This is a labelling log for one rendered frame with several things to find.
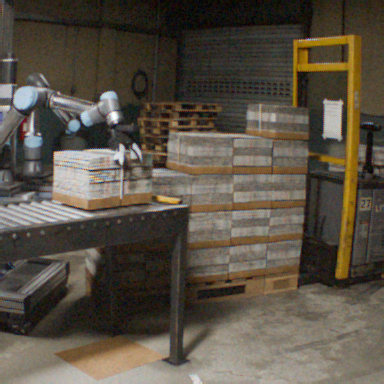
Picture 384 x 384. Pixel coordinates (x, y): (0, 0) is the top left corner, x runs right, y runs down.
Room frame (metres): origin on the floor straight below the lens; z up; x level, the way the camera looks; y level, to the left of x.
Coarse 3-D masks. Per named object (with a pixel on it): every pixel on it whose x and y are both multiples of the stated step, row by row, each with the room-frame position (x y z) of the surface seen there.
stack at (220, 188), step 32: (160, 192) 3.45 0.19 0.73; (192, 192) 3.54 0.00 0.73; (224, 192) 3.64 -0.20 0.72; (256, 192) 3.74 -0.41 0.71; (192, 224) 3.54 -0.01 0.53; (224, 224) 3.63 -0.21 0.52; (256, 224) 3.74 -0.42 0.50; (96, 256) 3.38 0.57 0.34; (128, 256) 3.37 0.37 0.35; (160, 256) 3.45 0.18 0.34; (192, 256) 3.54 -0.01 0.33; (224, 256) 3.64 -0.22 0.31; (256, 256) 3.75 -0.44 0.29; (96, 288) 3.38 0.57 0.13; (160, 288) 3.45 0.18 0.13; (192, 288) 3.55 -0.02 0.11; (256, 288) 3.76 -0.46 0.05
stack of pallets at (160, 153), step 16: (144, 112) 10.27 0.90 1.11; (160, 112) 10.01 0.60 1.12; (176, 112) 9.87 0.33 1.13; (192, 112) 10.26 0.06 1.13; (208, 112) 10.57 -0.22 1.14; (144, 128) 10.22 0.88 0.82; (160, 128) 9.97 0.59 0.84; (176, 128) 9.84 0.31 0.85; (192, 128) 10.19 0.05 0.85; (208, 128) 10.60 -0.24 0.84; (144, 144) 10.28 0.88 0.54; (160, 144) 10.03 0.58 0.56; (160, 160) 10.01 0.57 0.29
